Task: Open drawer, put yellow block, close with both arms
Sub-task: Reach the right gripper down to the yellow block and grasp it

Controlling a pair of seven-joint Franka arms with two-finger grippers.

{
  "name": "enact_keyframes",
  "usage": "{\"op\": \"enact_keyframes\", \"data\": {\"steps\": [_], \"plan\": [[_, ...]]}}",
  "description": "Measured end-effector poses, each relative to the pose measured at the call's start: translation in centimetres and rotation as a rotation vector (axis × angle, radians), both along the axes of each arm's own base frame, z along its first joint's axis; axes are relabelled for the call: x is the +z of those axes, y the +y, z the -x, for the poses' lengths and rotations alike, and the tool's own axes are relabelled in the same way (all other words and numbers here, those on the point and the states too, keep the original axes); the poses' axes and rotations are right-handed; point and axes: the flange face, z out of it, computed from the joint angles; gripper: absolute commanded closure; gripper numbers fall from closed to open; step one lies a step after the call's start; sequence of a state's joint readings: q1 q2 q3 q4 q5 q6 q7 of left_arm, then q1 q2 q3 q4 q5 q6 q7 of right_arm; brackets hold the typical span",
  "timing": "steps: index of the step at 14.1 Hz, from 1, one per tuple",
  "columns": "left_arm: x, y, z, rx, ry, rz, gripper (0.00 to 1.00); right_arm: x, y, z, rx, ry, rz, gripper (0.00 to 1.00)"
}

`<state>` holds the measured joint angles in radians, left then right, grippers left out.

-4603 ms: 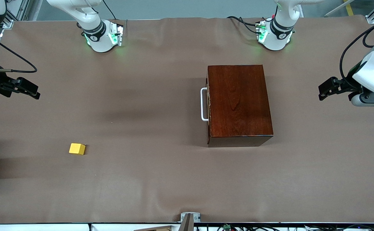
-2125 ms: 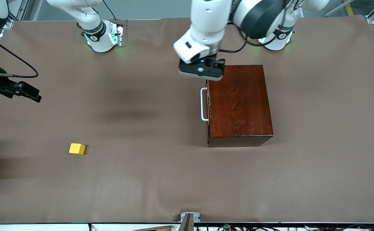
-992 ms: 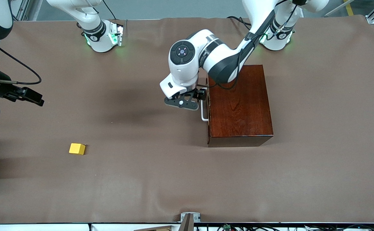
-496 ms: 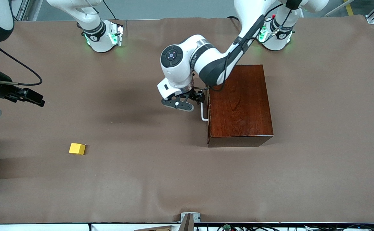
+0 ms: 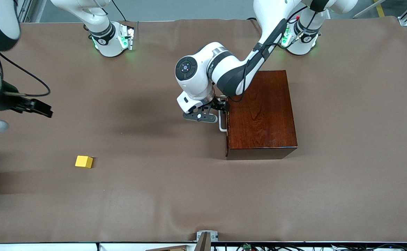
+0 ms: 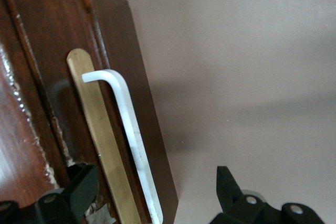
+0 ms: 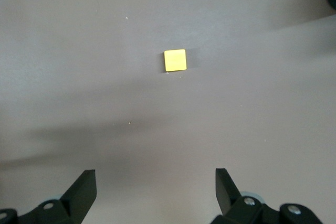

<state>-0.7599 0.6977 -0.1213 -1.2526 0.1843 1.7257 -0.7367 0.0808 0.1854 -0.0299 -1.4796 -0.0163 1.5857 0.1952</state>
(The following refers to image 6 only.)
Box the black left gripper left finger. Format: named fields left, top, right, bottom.
left=0, top=164, right=99, bottom=224

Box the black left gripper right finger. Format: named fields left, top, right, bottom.
left=209, top=165, right=327, bottom=224

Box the wooden drawer with white handle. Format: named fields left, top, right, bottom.
left=0, top=0, right=165, bottom=224

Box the dark brown wooden cabinet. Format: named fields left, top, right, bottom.
left=0, top=0, right=181, bottom=224

